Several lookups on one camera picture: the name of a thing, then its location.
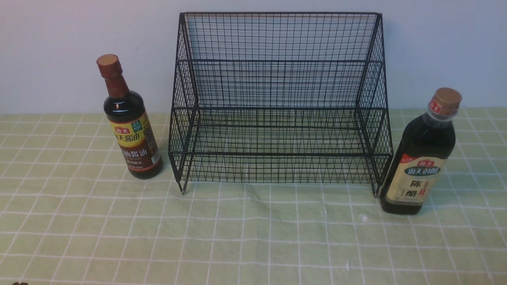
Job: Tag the soy sauce bottle red cap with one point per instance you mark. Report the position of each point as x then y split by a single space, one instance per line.
126 113

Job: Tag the green checkered tablecloth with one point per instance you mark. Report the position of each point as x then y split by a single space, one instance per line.
71 214

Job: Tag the dark vinegar bottle tan cap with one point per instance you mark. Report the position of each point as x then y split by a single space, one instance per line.
426 144

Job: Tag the black wire mesh rack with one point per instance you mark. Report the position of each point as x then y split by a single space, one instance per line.
280 97

